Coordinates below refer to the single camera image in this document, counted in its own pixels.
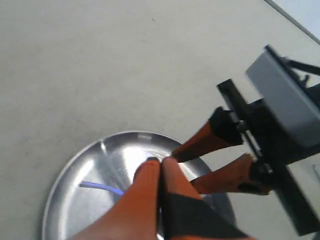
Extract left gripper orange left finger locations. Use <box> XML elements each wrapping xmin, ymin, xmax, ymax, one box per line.
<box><xmin>72</xmin><ymin>157</ymin><xmax>160</xmax><ymax>240</ymax></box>

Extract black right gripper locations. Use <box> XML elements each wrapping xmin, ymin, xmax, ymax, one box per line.
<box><xmin>171</xmin><ymin>79</ymin><xmax>320</xmax><ymax>236</ymax></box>

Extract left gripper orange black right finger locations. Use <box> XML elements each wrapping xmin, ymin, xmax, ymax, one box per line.
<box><xmin>161</xmin><ymin>157</ymin><xmax>253</xmax><ymax>240</ymax></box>

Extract translucent white tube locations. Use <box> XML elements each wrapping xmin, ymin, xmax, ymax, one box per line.
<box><xmin>79</xmin><ymin>181</ymin><xmax>124</xmax><ymax>196</ymax></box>

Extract round steel plate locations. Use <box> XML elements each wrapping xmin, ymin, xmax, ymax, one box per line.
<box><xmin>41</xmin><ymin>130</ymin><xmax>237</xmax><ymax>240</ymax></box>

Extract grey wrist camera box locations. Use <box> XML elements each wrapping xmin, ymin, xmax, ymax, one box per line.
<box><xmin>246</xmin><ymin>45</ymin><xmax>320</xmax><ymax>148</ymax></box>

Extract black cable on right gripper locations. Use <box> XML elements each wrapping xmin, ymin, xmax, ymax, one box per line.
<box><xmin>281</xmin><ymin>56</ymin><xmax>320</xmax><ymax>88</ymax></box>

